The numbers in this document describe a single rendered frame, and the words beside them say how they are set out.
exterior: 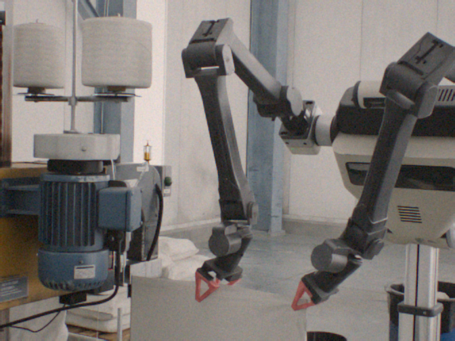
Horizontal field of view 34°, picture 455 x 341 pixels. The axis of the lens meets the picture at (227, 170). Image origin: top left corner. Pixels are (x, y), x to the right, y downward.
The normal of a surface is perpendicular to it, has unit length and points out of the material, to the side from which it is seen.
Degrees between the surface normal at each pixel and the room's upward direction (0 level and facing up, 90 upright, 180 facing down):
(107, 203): 90
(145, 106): 90
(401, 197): 130
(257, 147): 90
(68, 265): 92
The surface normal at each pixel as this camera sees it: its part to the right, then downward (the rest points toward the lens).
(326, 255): -0.67, -0.18
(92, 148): 0.54, 0.07
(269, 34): -0.52, 0.03
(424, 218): -0.42, 0.66
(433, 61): -0.43, -0.49
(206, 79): -0.46, 0.38
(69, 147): 0.07, 0.06
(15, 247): 0.85, 0.05
